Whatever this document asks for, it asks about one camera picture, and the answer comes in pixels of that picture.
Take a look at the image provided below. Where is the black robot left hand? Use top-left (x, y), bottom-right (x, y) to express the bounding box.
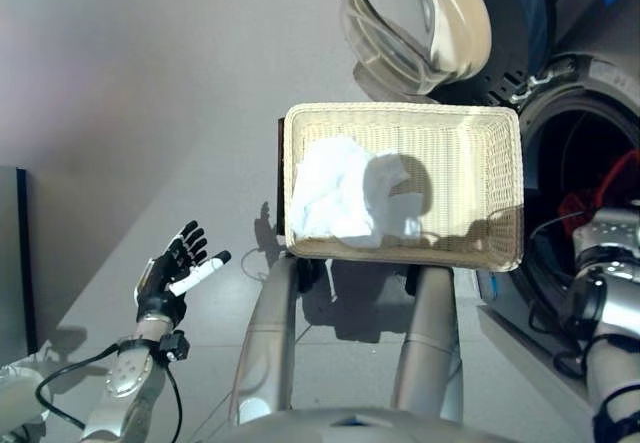
top-left (133, 220), bottom-right (232, 325)

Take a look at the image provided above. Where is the white garment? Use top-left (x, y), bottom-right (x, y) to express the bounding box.
top-left (290, 135), bottom-right (421, 250)

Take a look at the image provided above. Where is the orange-red garment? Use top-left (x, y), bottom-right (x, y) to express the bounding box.
top-left (557, 150), bottom-right (640, 224)

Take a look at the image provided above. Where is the round glass washing machine door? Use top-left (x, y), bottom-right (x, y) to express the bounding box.
top-left (328, 0), bottom-right (557, 109)

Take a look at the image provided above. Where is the grey front-load washing machine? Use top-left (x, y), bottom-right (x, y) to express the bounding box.
top-left (474, 0), bottom-right (640, 414)

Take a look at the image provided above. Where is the silver robot left leg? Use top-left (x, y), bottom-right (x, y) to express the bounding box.
top-left (229, 255), bottom-right (301, 427)

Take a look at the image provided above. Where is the silver robot leg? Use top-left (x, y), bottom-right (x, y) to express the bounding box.
top-left (229, 255), bottom-right (301, 427)
top-left (392, 265), bottom-right (464, 422)

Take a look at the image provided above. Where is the silver white cylindrical device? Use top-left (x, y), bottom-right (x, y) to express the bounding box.
top-left (0, 362), bottom-right (51, 443)

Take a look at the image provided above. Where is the grey robot torso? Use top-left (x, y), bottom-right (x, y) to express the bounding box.
top-left (199, 407), bottom-right (521, 443)

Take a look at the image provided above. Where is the silver robot right leg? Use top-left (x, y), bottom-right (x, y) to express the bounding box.
top-left (392, 265), bottom-right (464, 422)

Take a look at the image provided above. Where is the cream wicker laundry basket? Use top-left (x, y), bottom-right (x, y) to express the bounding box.
top-left (282, 101), bottom-right (525, 272)

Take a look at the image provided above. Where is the blue energy label sticker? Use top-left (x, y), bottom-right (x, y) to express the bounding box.
top-left (477, 268), bottom-right (501, 304)

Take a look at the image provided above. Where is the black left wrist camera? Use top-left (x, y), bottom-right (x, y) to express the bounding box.
top-left (160, 330), bottom-right (191, 363)

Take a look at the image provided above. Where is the thin white floor cable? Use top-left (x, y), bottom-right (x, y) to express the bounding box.
top-left (240, 247), bottom-right (276, 284)

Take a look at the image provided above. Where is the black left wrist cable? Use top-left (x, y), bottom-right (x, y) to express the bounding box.
top-left (34, 342), bottom-right (184, 443)

